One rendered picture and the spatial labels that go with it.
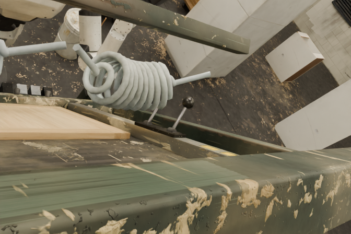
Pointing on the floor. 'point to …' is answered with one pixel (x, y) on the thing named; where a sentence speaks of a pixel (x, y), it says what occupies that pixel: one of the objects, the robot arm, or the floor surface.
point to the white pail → (69, 34)
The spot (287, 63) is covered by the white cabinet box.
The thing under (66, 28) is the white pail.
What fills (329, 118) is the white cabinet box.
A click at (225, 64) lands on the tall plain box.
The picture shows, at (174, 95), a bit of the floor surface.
